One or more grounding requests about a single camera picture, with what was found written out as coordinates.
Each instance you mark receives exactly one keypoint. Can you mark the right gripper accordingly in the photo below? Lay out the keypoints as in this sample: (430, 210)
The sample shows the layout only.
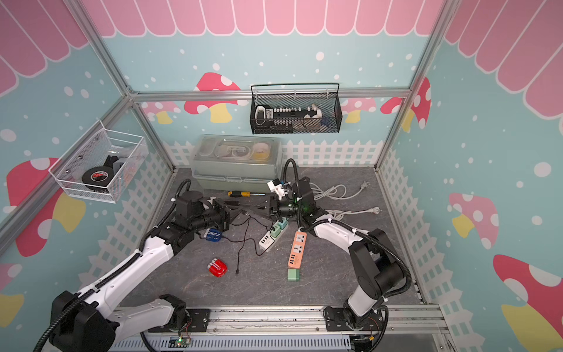
(273, 207)

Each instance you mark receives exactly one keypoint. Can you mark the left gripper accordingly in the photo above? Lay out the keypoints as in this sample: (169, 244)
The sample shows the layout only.
(225, 212)

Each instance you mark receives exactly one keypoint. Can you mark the teal USB charger adapter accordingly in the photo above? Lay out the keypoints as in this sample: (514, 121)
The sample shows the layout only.
(283, 223)

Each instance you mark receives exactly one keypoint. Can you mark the green adapter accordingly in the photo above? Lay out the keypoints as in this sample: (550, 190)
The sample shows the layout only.
(275, 231)
(293, 275)

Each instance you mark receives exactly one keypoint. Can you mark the green adapter front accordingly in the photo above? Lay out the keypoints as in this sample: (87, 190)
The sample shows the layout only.
(293, 275)

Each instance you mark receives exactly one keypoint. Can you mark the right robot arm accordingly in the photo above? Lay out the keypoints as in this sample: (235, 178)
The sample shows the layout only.
(380, 272)

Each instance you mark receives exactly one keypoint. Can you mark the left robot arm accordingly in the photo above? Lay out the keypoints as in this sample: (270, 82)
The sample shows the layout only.
(88, 320)

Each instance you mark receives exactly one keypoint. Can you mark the yellow black screwdriver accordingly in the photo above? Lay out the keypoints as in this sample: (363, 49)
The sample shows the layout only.
(238, 194)

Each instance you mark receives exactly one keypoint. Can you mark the white power strip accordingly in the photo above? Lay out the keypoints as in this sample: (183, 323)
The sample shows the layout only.
(266, 242)

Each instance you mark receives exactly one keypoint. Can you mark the orange power strip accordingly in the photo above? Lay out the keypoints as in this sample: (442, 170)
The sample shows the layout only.
(296, 254)

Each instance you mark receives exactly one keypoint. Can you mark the green translucent storage box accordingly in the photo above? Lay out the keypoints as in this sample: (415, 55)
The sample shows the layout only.
(236, 163)

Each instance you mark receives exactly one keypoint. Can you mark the black tape roll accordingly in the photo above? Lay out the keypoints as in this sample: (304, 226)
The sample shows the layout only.
(97, 179)

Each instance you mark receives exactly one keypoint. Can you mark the black wire mesh basket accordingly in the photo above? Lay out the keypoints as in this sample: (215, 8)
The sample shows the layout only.
(295, 108)

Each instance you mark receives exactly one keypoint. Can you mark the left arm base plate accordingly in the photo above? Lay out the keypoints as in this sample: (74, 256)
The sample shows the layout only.
(193, 320)

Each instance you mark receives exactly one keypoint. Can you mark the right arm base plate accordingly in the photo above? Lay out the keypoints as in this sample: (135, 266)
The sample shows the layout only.
(343, 319)

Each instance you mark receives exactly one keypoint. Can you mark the white wire basket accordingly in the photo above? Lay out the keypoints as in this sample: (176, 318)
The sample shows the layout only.
(123, 152)

